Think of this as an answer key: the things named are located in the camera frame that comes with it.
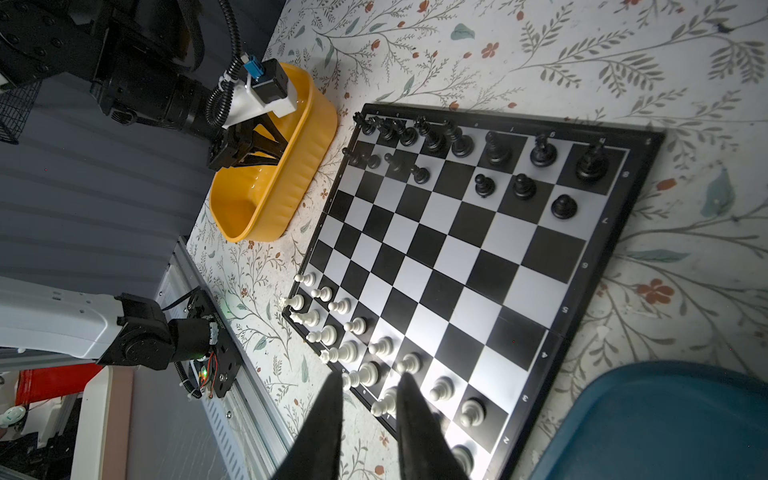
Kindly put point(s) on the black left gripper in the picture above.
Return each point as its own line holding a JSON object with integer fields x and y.
{"x": 232, "y": 147}

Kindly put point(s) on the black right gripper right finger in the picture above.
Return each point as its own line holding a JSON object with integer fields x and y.
{"x": 422, "y": 449}

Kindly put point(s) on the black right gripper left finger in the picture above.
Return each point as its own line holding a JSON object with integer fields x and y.
{"x": 315, "y": 453}

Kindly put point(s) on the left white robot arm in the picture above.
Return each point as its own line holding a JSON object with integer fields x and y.
{"x": 138, "y": 58}

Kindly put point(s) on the yellow plastic tray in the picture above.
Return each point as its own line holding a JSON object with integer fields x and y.
{"x": 258, "y": 202}

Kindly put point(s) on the black white chessboard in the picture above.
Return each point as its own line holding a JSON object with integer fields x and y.
{"x": 464, "y": 248}

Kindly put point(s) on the teal plastic tray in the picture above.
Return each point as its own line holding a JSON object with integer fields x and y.
{"x": 663, "y": 420}

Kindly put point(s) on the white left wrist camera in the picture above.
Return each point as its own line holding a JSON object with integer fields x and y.
{"x": 267, "y": 89}

